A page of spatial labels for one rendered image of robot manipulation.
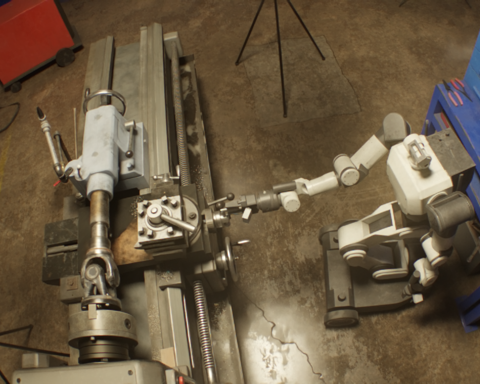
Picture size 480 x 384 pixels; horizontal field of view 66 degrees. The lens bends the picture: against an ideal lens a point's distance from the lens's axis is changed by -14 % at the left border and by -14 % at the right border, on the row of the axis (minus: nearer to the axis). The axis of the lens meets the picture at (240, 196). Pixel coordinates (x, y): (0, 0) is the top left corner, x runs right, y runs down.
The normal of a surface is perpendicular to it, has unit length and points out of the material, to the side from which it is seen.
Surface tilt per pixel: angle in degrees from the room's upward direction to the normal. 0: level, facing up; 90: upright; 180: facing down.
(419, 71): 0
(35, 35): 90
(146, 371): 45
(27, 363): 0
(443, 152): 11
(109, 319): 35
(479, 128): 0
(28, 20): 90
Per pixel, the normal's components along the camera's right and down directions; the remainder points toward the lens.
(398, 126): -0.55, -0.04
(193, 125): -0.12, -0.51
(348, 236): -0.62, -0.41
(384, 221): -0.79, -0.32
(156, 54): 0.47, -0.54
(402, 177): -0.87, -0.09
